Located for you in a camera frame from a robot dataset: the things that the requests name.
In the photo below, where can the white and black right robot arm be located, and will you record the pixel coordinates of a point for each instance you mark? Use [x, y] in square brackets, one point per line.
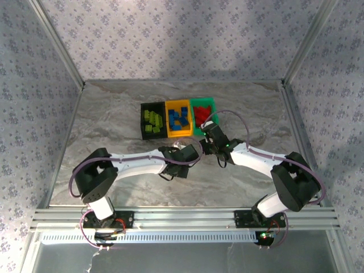
[256, 159]

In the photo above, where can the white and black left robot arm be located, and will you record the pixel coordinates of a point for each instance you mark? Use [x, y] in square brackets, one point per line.
[136, 165]

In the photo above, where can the yellow plastic bin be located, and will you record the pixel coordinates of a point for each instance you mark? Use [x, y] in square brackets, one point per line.
[182, 133]

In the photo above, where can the green plastic bin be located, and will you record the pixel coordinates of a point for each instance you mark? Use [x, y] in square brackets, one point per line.
[216, 108]

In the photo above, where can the black plastic bin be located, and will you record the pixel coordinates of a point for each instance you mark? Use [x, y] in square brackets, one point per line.
[143, 135]

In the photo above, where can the black circuit board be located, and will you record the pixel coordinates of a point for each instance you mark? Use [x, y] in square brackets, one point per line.
[103, 236]
[264, 239]

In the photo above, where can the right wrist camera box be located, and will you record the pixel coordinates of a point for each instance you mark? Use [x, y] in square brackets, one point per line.
[207, 128]

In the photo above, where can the wide aluminium base rail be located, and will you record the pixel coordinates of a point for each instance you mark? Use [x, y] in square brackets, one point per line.
[185, 219]

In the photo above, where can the aluminium frame rail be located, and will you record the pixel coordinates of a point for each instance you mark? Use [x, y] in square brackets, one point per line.
[302, 133]
[63, 148]

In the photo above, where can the aluminium frame post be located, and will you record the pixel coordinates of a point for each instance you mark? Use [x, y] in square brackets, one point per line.
[57, 42]
[310, 42]

